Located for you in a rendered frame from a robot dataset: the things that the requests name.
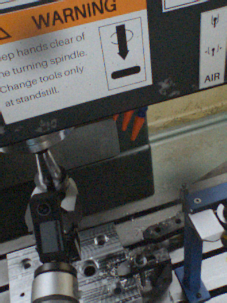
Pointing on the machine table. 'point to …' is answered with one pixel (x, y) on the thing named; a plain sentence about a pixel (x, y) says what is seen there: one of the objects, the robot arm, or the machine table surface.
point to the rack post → (192, 266)
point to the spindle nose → (45, 141)
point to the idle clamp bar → (175, 227)
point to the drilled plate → (88, 251)
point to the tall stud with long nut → (183, 194)
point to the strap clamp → (163, 268)
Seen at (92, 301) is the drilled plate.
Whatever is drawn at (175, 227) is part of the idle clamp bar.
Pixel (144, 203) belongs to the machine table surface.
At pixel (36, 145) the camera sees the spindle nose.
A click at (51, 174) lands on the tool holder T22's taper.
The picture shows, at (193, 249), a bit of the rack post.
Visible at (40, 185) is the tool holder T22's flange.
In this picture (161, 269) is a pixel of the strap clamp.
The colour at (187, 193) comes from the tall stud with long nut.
